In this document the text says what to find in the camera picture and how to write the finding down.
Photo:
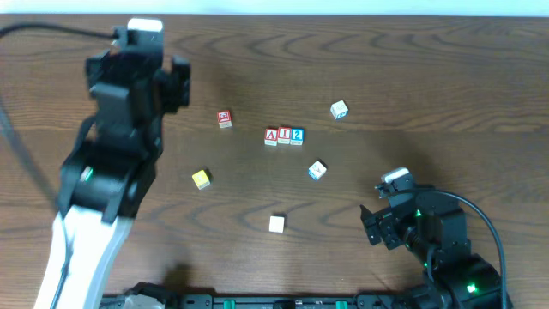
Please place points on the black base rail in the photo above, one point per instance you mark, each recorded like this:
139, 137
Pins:
149, 295

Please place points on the blue number 2 block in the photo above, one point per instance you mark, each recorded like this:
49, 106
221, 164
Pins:
297, 136

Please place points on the red letter I block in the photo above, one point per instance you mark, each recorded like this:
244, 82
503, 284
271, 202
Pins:
284, 135

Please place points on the white block blue side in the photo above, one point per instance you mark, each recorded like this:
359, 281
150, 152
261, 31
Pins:
339, 109

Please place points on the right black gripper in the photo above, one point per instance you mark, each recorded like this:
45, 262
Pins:
378, 224

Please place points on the red letter A block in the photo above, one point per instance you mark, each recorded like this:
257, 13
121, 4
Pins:
271, 137

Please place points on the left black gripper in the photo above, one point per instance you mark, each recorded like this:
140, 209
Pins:
179, 80

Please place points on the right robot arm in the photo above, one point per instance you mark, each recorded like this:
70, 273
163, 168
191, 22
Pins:
432, 225

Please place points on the red letter E block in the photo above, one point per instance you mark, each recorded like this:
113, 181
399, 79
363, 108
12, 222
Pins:
224, 119

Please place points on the yellow letter O block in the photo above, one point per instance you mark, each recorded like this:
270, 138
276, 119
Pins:
201, 179

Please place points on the white block blue drawing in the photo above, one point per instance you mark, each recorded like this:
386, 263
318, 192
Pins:
317, 170

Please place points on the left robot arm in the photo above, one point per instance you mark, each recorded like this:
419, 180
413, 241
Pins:
113, 163

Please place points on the plain white wooden block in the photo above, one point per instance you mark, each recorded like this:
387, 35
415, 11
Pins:
276, 224

